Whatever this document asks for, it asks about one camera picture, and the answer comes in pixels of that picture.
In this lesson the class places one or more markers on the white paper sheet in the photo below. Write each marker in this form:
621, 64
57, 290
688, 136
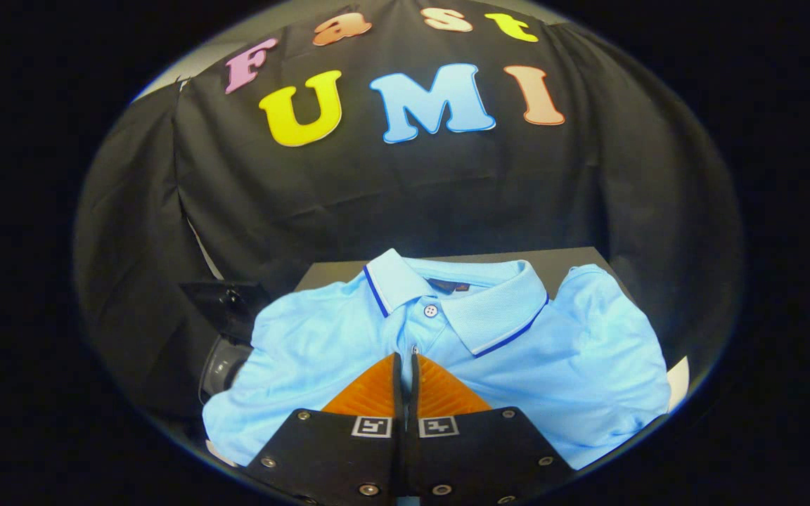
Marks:
679, 383

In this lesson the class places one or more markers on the light blue polo shirt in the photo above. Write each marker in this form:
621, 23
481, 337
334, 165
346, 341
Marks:
574, 365

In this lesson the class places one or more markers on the black backdrop cloth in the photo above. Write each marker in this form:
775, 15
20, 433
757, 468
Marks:
377, 197

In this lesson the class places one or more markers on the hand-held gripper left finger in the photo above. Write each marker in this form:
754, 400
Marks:
335, 457

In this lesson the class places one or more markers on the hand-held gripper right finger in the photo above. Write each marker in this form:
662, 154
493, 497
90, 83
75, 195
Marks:
475, 457

